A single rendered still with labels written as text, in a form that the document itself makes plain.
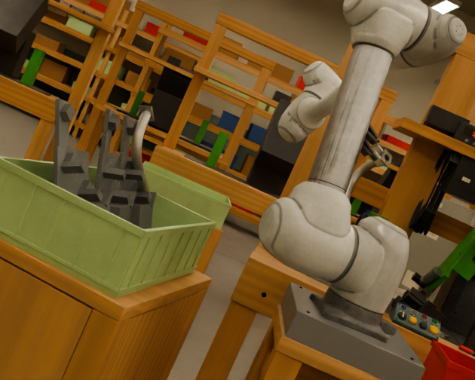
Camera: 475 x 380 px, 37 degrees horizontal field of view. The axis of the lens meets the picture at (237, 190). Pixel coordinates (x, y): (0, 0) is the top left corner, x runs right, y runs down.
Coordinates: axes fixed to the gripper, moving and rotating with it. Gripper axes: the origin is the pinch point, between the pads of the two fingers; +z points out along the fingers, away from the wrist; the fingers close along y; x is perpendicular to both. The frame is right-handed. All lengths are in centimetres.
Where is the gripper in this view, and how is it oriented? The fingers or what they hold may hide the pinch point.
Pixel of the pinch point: (378, 155)
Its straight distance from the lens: 257.2
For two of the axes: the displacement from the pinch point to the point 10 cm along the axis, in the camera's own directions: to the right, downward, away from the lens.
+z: 6.1, 6.9, 3.8
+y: 4.0, -6.8, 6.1
